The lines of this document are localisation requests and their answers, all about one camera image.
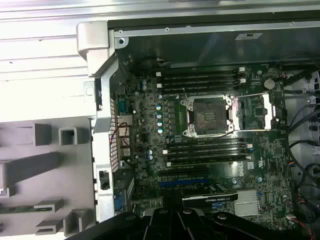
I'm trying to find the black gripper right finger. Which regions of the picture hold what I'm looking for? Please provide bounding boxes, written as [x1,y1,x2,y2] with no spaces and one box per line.
[172,189,283,240]

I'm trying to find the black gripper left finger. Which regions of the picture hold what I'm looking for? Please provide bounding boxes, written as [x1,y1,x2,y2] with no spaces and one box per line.
[65,189,176,240]

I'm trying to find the metal socket cover frame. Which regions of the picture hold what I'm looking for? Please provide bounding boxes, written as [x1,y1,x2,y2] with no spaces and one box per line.
[231,92,276,132]

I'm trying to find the CPU socket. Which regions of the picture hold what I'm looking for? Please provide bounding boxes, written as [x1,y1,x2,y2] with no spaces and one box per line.
[180,95,235,139]

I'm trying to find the black graphics card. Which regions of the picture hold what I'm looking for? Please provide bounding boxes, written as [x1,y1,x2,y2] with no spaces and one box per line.
[181,190,239,209]

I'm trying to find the blue expansion slot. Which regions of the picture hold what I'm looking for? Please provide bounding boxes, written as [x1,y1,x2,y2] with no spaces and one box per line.
[159,179,210,189]

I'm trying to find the black expansion slot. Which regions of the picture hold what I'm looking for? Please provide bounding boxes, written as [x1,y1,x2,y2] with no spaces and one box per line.
[158,167,211,177]

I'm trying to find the silver finned heat sink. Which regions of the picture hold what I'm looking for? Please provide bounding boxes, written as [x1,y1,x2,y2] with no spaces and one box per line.
[233,189,259,217]

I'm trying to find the black RAM slot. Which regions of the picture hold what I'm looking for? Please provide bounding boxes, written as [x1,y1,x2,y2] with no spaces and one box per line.
[161,83,242,95]
[156,77,247,90]
[166,157,241,168]
[155,66,247,78]
[159,72,245,84]
[162,145,253,155]
[166,151,252,161]
[166,139,253,149]

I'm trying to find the black and silver PC case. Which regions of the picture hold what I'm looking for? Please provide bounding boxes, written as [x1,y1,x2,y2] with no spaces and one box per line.
[76,14,320,240]

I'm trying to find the grey parts rack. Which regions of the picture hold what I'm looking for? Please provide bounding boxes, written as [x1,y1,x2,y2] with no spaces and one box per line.
[0,119,97,240]

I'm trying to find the green motherboard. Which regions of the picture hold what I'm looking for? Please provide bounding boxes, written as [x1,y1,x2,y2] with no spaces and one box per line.
[116,61,300,232]

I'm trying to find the round coin battery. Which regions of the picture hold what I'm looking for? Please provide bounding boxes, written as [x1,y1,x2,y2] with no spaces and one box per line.
[263,78,276,90]

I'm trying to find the thin red wire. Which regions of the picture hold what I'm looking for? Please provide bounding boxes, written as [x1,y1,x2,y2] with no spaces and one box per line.
[109,121,131,149]

